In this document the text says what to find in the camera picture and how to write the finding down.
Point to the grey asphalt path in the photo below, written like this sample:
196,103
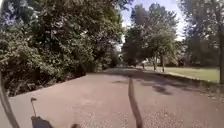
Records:
100,100

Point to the group of tall trees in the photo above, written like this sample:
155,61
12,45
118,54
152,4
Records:
153,36

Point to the wood of leafy trees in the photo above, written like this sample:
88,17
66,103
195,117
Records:
56,40

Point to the robot's own part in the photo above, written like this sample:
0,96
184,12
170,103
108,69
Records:
75,126

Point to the pale kerb strip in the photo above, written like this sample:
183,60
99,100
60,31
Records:
186,78

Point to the grass field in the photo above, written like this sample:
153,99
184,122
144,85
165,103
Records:
200,74

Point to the large tree with dark trunk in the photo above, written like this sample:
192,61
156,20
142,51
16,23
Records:
221,60

